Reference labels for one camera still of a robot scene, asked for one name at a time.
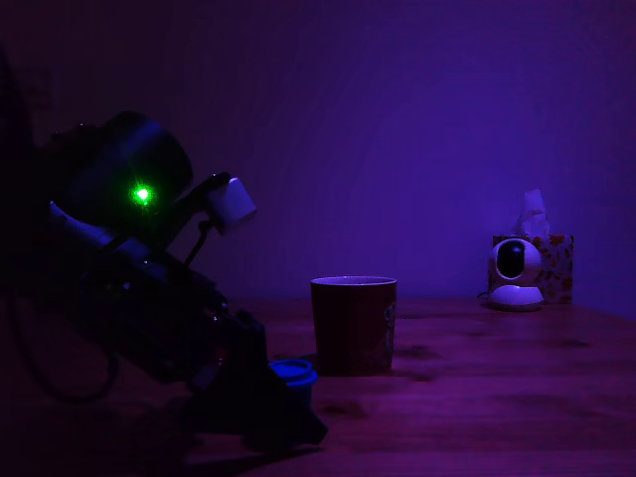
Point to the blue coffee capsule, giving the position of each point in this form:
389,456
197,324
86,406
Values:
293,370

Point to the red ceramic mug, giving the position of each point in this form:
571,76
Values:
348,328

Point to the floral tissue box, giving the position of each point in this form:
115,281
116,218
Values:
559,268

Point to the white tissue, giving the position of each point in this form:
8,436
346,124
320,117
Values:
532,213

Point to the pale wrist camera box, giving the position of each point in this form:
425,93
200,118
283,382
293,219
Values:
231,204

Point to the small white round camera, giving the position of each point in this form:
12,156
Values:
517,295

